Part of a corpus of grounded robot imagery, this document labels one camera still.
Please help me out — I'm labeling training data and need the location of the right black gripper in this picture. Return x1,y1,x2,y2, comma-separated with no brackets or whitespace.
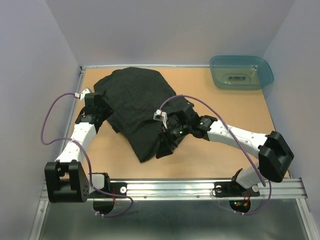
156,121,191,159

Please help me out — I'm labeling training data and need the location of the black striped long sleeve shirt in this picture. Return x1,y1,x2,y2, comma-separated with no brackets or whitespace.
93,67,188,163

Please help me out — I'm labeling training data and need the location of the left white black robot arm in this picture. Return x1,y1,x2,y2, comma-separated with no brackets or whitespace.
44,88,113,203

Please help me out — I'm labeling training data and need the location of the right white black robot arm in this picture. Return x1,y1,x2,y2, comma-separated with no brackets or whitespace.
153,105,294,198

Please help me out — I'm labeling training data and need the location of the teal translucent plastic bin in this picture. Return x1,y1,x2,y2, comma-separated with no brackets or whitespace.
209,55,274,90

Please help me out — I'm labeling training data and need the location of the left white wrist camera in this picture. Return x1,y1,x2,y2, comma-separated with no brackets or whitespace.
73,87,93,103

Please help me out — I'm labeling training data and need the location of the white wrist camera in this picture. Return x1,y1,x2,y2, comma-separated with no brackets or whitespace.
153,109,168,129
73,87,93,103

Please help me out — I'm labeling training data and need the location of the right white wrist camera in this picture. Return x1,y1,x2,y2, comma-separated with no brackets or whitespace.
153,109,168,129

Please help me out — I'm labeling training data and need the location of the aluminium left side rail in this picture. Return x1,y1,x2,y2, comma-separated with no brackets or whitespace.
56,66,86,166

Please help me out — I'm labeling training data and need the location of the aluminium front mounting rail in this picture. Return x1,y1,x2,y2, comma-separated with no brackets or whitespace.
41,177,309,201

